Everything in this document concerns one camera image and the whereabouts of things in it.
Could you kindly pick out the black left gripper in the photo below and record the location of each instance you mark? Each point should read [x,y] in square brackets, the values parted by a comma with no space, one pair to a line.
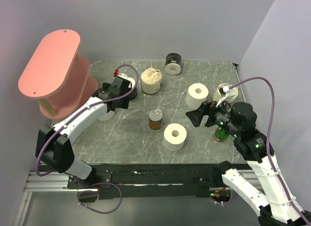
[125,103]

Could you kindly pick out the pink three-tier shelf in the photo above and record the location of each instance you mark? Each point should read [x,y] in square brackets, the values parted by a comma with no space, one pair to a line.
[57,76]

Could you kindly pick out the aluminium frame rail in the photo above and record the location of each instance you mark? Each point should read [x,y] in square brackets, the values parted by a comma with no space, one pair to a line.
[53,182]

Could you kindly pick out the white toilet roll front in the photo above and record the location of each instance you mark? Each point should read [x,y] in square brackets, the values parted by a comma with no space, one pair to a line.
[174,137]

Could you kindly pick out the black wrapped roll lying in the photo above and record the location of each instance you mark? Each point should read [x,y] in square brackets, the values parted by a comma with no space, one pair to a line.
[173,63]

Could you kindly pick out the beige wrapped roll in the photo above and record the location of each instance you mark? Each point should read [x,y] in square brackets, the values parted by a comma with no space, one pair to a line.
[150,81]
[216,96]

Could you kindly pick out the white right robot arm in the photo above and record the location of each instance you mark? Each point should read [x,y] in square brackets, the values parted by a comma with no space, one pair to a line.
[275,205]

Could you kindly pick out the tin can orange label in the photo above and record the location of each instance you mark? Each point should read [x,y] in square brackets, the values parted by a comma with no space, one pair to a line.
[155,118]

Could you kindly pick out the green glass bottle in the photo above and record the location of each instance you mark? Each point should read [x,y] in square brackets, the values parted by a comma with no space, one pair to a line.
[221,135]

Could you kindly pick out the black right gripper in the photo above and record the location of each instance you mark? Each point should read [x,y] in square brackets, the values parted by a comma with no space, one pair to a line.
[196,115]

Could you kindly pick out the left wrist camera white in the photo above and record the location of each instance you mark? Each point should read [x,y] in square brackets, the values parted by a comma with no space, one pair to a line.
[121,75]

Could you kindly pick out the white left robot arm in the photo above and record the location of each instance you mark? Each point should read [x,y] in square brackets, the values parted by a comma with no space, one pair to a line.
[54,144]

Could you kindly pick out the black roll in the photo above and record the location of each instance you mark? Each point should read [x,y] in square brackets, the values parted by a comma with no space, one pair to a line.
[134,94]
[173,63]

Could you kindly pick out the beige wrapped roll right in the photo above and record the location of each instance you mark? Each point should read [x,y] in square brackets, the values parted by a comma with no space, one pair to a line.
[216,96]

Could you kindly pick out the white toilet roll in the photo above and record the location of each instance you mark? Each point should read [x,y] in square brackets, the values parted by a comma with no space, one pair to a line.
[106,116]
[197,93]
[174,137]

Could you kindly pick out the beige wrapped roll centre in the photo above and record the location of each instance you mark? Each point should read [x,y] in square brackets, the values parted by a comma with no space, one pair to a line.
[150,81]

